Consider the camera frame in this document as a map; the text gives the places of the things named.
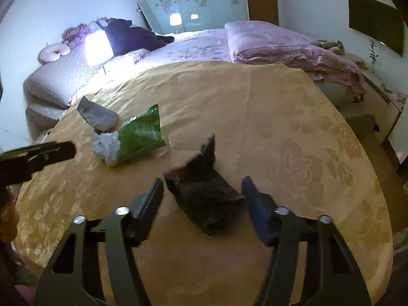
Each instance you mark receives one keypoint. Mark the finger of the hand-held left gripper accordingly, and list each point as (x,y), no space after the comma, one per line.
(57,153)
(19,152)

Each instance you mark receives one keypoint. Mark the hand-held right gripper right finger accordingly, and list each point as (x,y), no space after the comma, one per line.
(258,210)

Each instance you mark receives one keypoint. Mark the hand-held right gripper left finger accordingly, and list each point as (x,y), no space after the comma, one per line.
(153,204)

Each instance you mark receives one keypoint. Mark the dark wrapper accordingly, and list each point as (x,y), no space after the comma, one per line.
(204,194)

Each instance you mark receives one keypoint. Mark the person's left hand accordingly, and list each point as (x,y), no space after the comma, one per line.
(8,223)

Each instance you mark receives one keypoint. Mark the crumpled white tissue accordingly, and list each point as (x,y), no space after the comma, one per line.
(105,148)

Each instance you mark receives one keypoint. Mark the grey foil wrapper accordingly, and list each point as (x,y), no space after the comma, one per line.
(97,114)

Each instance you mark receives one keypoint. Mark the green snack packet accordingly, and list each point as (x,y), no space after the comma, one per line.
(140,137)

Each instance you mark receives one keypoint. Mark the grey patterned headboard cushion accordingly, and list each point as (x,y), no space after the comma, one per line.
(60,76)

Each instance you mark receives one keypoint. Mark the golden floral tablecloth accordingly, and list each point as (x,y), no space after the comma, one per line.
(239,118)

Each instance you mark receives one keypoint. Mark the pink neck pillow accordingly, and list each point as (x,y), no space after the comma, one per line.
(52,52)

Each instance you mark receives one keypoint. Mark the white shade table lamp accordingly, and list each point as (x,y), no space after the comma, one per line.
(97,47)

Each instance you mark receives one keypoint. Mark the floral pink pillow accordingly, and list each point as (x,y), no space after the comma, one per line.
(130,57)

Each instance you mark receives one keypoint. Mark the heap of plush toys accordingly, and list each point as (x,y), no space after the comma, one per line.
(81,32)

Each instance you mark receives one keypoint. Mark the person's purple-clad leg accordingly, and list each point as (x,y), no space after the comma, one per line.
(27,296)

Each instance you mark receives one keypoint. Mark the grey stool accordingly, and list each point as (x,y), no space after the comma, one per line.
(360,118)

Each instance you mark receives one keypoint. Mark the dark purple clothing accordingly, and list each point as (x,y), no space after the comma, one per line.
(134,36)

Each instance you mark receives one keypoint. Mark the pale low cabinet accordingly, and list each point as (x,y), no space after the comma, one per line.
(382,111)

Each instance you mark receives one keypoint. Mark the bed with floral sheet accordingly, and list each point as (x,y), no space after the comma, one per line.
(191,47)

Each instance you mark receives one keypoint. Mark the pink folded quilt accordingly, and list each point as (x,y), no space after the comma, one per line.
(280,51)

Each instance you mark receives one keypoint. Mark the pale folded board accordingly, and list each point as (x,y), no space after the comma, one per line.
(146,17)

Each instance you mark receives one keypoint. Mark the thin stemmed flower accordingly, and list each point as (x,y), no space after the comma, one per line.
(373,55)

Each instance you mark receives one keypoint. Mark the black wall television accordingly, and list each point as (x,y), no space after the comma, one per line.
(373,22)

